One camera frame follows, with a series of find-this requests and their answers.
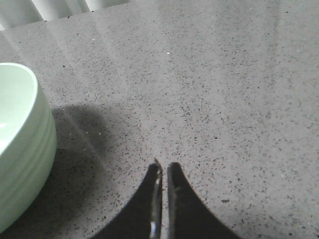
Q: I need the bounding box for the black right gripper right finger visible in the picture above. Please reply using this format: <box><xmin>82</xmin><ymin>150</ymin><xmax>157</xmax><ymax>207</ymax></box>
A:
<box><xmin>167</xmin><ymin>162</ymin><xmax>239</xmax><ymax>239</ymax></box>

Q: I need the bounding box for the green bowl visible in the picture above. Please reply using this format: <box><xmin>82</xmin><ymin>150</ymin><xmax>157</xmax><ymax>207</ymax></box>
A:
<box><xmin>0</xmin><ymin>63</ymin><xmax>57</xmax><ymax>232</ymax></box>

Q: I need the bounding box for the grey curtain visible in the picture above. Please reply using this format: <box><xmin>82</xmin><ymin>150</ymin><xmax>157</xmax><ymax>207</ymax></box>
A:
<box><xmin>0</xmin><ymin>0</ymin><xmax>129</xmax><ymax>30</ymax></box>

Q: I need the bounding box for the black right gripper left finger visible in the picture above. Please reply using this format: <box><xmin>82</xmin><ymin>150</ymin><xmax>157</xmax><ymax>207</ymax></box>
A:
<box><xmin>92</xmin><ymin>160</ymin><xmax>162</xmax><ymax>239</ymax></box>

